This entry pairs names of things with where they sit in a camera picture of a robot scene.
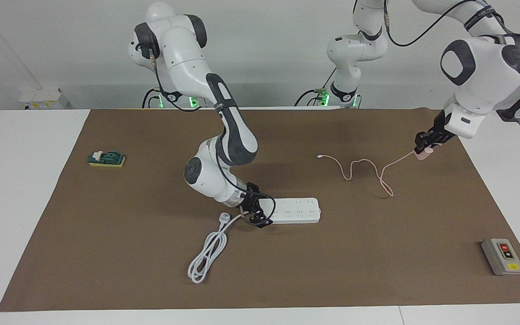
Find white power strip with cord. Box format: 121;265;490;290
188;197;322;284

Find pink charging cable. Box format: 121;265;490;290
316;150;423;198

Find brown table mat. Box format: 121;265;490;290
0;108;520;312

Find white box yellow labels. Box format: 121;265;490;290
19;88;70;110

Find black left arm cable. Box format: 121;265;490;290
379;0;520;48

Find black left base cable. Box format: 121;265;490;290
294;68;337;107

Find black base cable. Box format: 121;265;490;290
142;88;161;109
294;68;337;107

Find grey push-button switch box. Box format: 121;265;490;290
481;238;520;276

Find black right base cable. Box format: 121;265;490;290
142;88;161;109

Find green knife switch yellow base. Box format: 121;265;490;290
88;150;126;168

